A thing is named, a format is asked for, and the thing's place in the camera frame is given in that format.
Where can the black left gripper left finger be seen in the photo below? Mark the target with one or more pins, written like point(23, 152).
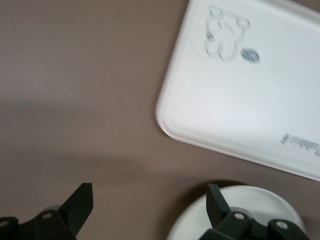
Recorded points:
point(77, 207)

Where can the brown table cover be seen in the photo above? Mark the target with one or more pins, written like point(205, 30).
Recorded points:
point(75, 100)

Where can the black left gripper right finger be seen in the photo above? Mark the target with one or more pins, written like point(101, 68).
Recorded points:
point(217, 207)

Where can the white rabbit print tray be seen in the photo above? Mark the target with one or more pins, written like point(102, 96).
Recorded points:
point(250, 95)

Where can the round white plate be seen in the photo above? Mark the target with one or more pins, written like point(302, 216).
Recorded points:
point(270, 207)

